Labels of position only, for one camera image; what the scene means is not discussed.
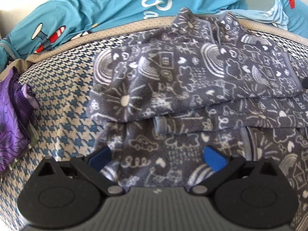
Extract grey doodle-print fleece garment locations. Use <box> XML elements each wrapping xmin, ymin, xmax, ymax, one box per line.
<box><xmin>87</xmin><ymin>8</ymin><xmax>307</xmax><ymax>230</ymax></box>

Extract blue cartoon-print bed sheet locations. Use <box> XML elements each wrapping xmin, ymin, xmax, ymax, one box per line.
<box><xmin>1</xmin><ymin>0</ymin><xmax>307</xmax><ymax>69</ymax></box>

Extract purple folded garment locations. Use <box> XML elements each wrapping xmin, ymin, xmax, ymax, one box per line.
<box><xmin>1</xmin><ymin>67</ymin><xmax>39</xmax><ymax>173</ymax></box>

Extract houndstooth pattern mattress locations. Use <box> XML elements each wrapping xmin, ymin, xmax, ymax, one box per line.
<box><xmin>1</xmin><ymin>17</ymin><xmax>307</xmax><ymax>230</ymax></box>

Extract light blue crumpled cloth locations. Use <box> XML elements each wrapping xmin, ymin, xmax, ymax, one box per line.
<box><xmin>222</xmin><ymin>0</ymin><xmax>289</xmax><ymax>30</ymax></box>

